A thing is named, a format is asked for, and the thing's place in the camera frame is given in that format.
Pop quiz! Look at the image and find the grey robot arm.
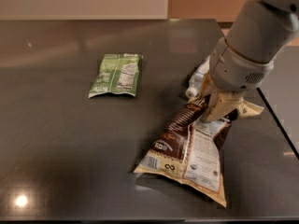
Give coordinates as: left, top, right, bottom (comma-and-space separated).
200, 0, 299, 122

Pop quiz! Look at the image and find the clear plastic water bottle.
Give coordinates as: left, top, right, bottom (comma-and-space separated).
185, 57, 209, 98

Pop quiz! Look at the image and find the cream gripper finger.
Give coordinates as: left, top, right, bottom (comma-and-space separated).
201, 91, 245, 122
199, 73, 216, 97

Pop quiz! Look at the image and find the dark side table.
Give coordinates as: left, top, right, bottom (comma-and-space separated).
260, 46, 299, 156

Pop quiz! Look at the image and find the brown chip bag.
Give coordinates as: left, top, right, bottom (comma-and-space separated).
133, 93, 265, 208

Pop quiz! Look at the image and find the green chip bag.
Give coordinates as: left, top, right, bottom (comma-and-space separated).
88, 53, 142, 98

